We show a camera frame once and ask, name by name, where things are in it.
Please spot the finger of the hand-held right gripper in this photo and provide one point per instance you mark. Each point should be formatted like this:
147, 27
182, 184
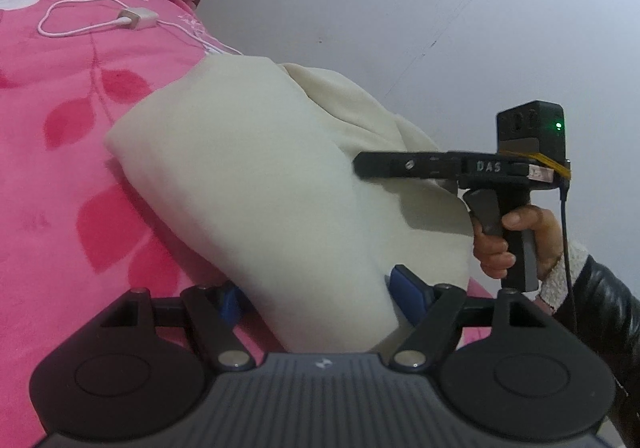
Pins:
400, 164

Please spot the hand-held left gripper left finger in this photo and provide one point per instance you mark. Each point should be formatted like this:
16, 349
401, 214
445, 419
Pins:
229, 304

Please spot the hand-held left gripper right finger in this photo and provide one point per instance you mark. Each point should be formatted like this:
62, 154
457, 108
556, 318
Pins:
407, 293

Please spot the cream zip jacket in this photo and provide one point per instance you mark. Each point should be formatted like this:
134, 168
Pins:
250, 153

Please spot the person's right forearm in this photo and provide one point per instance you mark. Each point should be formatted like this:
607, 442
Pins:
605, 318

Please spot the person's right hand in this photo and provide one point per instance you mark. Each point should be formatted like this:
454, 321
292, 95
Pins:
547, 233

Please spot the pink floral bed sheet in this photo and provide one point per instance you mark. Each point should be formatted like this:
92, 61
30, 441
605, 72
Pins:
50, 153

